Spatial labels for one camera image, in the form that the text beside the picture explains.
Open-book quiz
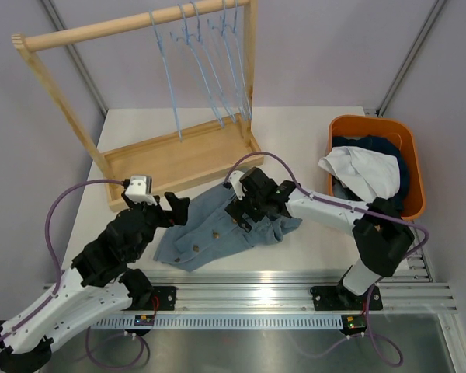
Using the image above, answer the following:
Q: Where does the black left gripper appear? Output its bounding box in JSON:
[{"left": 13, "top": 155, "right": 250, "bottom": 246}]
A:
[{"left": 123, "top": 191, "right": 190, "bottom": 260}]

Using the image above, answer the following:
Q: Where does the light denim jacket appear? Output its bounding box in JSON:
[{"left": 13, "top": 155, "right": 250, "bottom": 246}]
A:
[{"left": 153, "top": 184, "right": 302, "bottom": 272}]

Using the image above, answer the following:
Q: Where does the white shirt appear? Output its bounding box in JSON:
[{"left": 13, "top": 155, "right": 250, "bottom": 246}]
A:
[{"left": 318, "top": 146, "right": 400, "bottom": 202}]

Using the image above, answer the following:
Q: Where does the dark blue denim garment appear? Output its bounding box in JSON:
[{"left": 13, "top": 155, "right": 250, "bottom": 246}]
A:
[{"left": 318, "top": 135, "right": 411, "bottom": 212}]

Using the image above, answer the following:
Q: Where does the light blue grey-skirt hanger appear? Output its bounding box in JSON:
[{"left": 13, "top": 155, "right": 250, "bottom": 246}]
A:
[{"left": 221, "top": 1, "right": 252, "bottom": 120}]

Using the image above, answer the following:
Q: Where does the light blue jacket hanger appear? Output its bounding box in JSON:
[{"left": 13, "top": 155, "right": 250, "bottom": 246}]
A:
[{"left": 170, "top": 4, "right": 225, "bottom": 128}]

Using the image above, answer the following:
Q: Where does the light blue dark-denim hanger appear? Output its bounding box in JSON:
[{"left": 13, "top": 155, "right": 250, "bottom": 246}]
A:
[{"left": 183, "top": 1, "right": 236, "bottom": 127}]

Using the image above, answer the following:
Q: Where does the light blue shirt hanger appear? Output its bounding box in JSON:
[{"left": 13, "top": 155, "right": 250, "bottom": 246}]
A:
[{"left": 148, "top": 9, "right": 183, "bottom": 141}]

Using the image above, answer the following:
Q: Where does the light blue skirt hanger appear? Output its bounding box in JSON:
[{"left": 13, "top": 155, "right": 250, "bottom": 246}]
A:
[{"left": 207, "top": 1, "right": 244, "bottom": 120}]

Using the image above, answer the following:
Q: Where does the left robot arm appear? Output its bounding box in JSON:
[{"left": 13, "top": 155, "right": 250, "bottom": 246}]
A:
[{"left": 0, "top": 192, "right": 190, "bottom": 372}]

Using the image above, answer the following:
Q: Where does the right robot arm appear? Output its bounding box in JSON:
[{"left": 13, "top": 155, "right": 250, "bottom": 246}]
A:
[{"left": 224, "top": 167, "right": 414, "bottom": 310}]

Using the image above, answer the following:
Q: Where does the orange plastic basket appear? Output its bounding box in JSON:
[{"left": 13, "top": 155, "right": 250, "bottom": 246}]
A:
[{"left": 327, "top": 114, "right": 426, "bottom": 221}]

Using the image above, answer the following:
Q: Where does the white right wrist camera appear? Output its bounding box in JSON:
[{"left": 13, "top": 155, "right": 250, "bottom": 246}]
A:
[{"left": 223, "top": 170, "right": 245, "bottom": 200}]

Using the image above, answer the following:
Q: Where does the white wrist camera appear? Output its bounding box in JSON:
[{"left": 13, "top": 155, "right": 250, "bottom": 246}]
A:
[
  {"left": 223, "top": 170, "right": 245, "bottom": 200},
  {"left": 122, "top": 175, "right": 158, "bottom": 206}
]

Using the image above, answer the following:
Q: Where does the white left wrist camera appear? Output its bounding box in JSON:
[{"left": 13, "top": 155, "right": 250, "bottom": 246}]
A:
[{"left": 122, "top": 175, "right": 158, "bottom": 206}]

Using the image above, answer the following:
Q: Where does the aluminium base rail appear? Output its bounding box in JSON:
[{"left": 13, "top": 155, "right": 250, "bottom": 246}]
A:
[{"left": 42, "top": 271, "right": 457, "bottom": 331}]

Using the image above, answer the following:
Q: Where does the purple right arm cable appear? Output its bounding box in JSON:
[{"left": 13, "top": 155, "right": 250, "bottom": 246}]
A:
[{"left": 224, "top": 152, "right": 430, "bottom": 366}]

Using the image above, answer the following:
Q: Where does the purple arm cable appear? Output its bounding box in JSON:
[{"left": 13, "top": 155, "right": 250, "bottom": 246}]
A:
[
  {"left": 0, "top": 178, "right": 131, "bottom": 354},
  {"left": 224, "top": 152, "right": 430, "bottom": 366}
]

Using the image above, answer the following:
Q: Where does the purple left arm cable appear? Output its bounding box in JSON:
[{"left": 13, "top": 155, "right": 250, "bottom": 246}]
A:
[{"left": 0, "top": 178, "right": 131, "bottom": 354}]

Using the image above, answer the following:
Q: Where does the left aluminium corner post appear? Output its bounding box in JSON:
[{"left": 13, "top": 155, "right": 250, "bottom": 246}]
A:
[{"left": 37, "top": 0, "right": 109, "bottom": 117}]

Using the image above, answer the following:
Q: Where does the aluminium corner post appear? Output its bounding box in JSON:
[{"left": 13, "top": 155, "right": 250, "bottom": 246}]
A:
[
  {"left": 37, "top": 0, "right": 109, "bottom": 117},
  {"left": 374, "top": 0, "right": 450, "bottom": 117}
]

